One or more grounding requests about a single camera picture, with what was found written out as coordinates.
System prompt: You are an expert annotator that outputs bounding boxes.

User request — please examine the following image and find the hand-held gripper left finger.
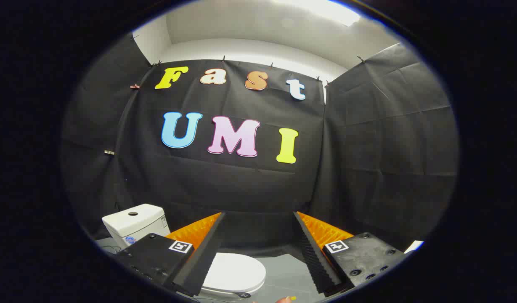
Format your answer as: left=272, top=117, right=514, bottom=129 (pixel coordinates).
left=115, top=212, right=226, bottom=297

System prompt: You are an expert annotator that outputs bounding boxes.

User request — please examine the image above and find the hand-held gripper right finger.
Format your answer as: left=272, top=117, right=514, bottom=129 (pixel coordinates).
left=292, top=211, right=406, bottom=295

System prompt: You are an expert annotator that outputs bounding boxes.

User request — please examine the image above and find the white toilet lid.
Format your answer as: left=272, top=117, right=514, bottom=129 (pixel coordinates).
left=201, top=252, right=267, bottom=293

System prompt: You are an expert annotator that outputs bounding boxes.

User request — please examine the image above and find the black backdrop cloth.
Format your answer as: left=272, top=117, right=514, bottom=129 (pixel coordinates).
left=61, top=34, right=459, bottom=255

